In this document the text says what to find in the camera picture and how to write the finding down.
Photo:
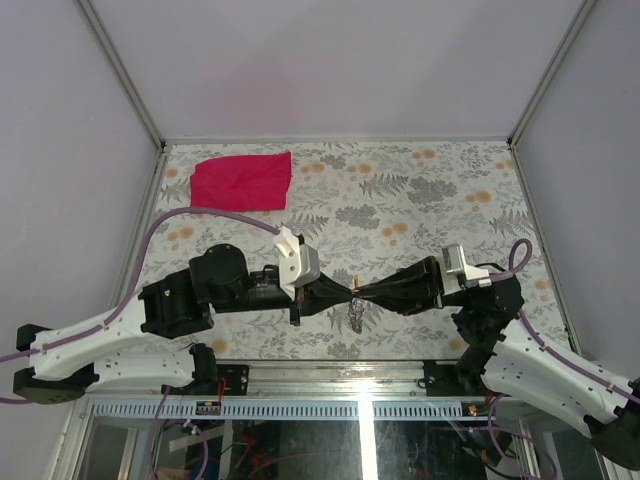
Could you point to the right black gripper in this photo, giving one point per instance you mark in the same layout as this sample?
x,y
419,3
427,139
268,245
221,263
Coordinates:
x,y
412,289

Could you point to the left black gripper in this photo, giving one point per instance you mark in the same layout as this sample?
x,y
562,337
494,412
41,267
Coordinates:
x,y
321,296

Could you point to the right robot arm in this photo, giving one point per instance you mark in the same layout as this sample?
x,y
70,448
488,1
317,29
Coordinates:
x,y
508,356

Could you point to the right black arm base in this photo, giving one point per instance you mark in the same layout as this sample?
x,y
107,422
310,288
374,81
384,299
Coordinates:
x,y
440,379

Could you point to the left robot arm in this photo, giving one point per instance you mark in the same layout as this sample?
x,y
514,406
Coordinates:
x,y
101,353

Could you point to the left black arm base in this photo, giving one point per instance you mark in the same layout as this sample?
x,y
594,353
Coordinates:
x,y
233,379

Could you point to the pink folded cloth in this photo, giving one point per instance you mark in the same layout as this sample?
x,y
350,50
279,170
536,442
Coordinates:
x,y
242,183

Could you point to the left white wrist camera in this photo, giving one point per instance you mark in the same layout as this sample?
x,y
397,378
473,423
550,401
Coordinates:
x,y
298,263

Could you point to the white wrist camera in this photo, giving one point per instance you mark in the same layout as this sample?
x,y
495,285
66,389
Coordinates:
x,y
457,274
298,263

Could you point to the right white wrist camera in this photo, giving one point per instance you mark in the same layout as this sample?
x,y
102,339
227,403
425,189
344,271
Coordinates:
x,y
457,274

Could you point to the aluminium front rail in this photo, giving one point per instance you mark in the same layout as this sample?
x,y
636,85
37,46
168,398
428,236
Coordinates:
x,y
330,377

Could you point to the white slotted cable duct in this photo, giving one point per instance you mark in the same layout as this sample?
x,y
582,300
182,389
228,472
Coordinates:
x,y
288,410

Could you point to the right aluminium frame post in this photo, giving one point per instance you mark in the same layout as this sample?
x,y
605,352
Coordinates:
x,y
577,24

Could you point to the aluminium frame post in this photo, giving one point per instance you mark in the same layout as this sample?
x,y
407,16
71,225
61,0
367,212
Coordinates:
x,y
98,30
577,24

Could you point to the left aluminium frame post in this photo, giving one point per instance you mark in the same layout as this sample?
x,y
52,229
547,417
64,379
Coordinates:
x,y
98,30

